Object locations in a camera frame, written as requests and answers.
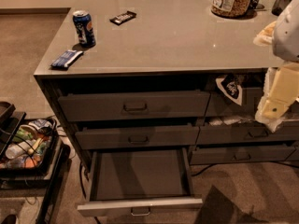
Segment grey drawer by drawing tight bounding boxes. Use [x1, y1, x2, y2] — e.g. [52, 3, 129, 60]
[78, 148, 203, 217]
[206, 87, 263, 117]
[58, 91, 210, 121]
[197, 122, 299, 145]
[75, 124, 199, 149]
[190, 144, 296, 165]

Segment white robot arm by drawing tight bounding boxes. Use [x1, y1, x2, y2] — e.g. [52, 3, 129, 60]
[254, 0, 299, 133]

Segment blue soda can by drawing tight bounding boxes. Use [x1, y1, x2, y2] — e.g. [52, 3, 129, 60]
[73, 10, 96, 48]

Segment black bin of snacks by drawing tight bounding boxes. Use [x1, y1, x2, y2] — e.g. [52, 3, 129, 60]
[0, 118, 58, 175]

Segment black white chip bag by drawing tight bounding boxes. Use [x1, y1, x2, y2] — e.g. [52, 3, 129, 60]
[216, 74, 243, 105]

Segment clear plastic snack bags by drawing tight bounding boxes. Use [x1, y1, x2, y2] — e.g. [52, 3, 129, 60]
[207, 115, 254, 126]

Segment grey counter cabinet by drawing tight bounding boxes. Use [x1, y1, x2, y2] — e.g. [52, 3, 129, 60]
[35, 0, 298, 164]

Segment black candy bar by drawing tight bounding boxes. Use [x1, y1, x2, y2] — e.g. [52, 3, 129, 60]
[110, 10, 136, 25]

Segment blue snack packet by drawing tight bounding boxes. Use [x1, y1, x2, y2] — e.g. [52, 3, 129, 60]
[51, 49, 84, 69]

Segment large nut jar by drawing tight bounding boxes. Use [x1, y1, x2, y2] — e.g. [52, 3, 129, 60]
[211, 0, 250, 18]

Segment black cart frame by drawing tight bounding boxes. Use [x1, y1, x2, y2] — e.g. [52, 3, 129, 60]
[0, 102, 70, 224]

